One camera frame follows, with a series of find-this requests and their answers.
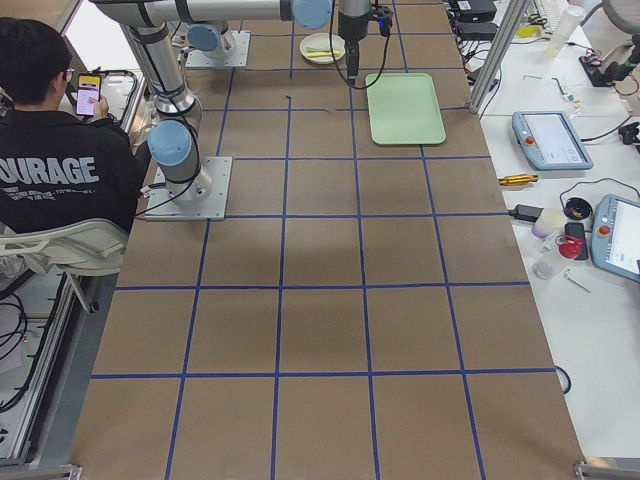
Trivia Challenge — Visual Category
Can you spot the mint green tray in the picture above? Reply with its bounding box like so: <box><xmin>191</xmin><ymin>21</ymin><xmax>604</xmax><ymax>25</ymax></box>
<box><xmin>367</xmin><ymin>73</ymin><xmax>446</xmax><ymax>146</ymax></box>

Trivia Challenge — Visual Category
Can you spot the aluminium frame post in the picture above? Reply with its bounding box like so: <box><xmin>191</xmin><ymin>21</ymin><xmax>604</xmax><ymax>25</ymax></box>
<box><xmin>468</xmin><ymin>0</ymin><xmax>528</xmax><ymax>114</ymax></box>

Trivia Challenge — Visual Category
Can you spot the black round bowl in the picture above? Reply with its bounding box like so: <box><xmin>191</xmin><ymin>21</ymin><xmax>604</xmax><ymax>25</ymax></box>
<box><xmin>563</xmin><ymin>197</ymin><xmax>593</xmax><ymax>221</ymax></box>

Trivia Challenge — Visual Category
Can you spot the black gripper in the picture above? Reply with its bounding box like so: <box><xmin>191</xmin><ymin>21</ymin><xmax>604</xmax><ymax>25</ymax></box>
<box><xmin>345</xmin><ymin>40</ymin><xmax>360</xmax><ymax>79</ymax></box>

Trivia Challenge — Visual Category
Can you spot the teach pendant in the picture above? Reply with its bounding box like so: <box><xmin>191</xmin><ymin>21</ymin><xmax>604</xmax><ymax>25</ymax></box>
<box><xmin>512</xmin><ymin>111</ymin><xmax>593</xmax><ymax>171</ymax></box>
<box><xmin>591</xmin><ymin>194</ymin><xmax>640</xmax><ymax>282</ymax></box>

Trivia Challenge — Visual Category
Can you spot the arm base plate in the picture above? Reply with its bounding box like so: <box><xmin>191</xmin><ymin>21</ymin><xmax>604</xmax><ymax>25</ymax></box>
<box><xmin>143</xmin><ymin>157</ymin><xmax>233</xmax><ymax>221</ymax></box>
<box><xmin>185</xmin><ymin>30</ymin><xmax>251</xmax><ymax>70</ymax></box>

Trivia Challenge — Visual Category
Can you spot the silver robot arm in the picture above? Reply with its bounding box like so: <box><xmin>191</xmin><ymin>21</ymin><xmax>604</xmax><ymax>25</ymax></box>
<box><xmin>186</xmin><ymin>1</ymin><xmax>394</xmax><ymax>90</ymax></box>
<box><xmin>96</xmin><ymin>1</ymin><xmax>331</xmax><ymax>220</ymax></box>

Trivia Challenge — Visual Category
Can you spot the gold metal cylinder tool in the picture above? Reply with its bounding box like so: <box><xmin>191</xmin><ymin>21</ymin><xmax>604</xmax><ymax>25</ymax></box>
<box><xmin>498</xmin><ymin>174</ymin><xmax>539</xmax><ymax>187</ymax></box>

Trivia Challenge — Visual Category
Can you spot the upper teach pendant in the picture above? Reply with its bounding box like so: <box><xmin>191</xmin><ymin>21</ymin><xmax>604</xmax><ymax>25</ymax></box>
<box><xmin>512</xmin><ymin>111</ymin><xmax>593</xmax><ymax>171</ymax></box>

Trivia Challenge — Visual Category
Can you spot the metal allen key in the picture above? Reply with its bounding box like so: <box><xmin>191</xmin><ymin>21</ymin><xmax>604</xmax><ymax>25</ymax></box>
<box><xmin>563</xmin><ymin>269</ymin><xmax>591</xmax><ymax>293</ymax></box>

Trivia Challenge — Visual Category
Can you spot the black power adapter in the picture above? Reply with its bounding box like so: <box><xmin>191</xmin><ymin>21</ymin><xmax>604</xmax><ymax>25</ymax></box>
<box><xmin>507</xmin><ymin>204</ymin><xmax>543</xmax><ymax>223</ymax></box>

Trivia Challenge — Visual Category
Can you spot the lower teach pendant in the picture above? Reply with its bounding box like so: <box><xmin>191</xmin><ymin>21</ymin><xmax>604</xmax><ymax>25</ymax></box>
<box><xmin>591</xmin><ymin>194</ymin><xmax>640</xmax><ymax>282</ymax></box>

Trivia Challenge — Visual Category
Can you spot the cream round plate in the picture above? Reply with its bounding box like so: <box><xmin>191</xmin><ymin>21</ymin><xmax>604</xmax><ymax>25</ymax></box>
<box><xmin>299</xmin><ymin>33</ymin><xmax>345</xmax><ymax>65</ymax></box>

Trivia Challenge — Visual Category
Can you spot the seated person in black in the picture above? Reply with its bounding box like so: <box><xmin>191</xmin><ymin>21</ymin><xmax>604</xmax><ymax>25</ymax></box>
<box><xmin>1</xmin><ymin>17</ymin><xmax>151</xmax><ymax>234</ymax></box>

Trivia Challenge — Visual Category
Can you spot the smartphone in hand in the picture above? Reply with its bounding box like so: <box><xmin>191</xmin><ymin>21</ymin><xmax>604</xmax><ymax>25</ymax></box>
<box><xmin>76</xmin><ymin>73</ymin><xmax>102</xmax><ymax>116</ymax></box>

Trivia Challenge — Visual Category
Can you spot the white chair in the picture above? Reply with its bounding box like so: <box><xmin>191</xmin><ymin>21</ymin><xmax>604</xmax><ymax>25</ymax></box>
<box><xmin>1</xmin><ymin>219</ymin><xmax>128</xmax><ymax>313</ymax></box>

